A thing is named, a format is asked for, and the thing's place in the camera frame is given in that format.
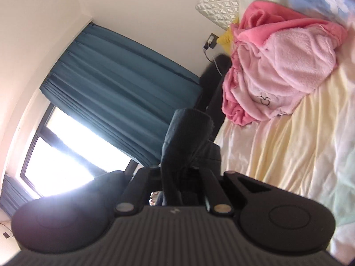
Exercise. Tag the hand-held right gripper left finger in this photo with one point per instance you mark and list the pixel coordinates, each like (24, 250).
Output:
(141, 180)

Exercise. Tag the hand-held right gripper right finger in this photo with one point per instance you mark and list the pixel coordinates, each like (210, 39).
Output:
(212, 188)

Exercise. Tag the black garment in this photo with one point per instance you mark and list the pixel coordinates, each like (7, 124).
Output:
(188, 133)

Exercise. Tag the pastel bed sheet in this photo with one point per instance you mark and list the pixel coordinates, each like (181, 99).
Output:
(291, 149)

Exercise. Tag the dark framed window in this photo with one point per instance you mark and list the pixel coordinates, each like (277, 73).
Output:
(55, 158)

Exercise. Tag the black chair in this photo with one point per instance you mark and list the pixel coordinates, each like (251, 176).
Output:
(213, 88)

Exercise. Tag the pink fleece blanket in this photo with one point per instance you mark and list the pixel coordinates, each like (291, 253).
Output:
(291, 61)

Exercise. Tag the yellow cloth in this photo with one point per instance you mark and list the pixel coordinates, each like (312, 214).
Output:
(226, 38)

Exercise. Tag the black wall plug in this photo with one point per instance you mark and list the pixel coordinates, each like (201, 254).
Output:
(5, 235)

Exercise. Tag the wall socket with charger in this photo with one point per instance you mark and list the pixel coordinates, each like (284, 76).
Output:
(211, 40)

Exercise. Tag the white quilted wall panel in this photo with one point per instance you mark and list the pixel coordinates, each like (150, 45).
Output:
(219, 0)

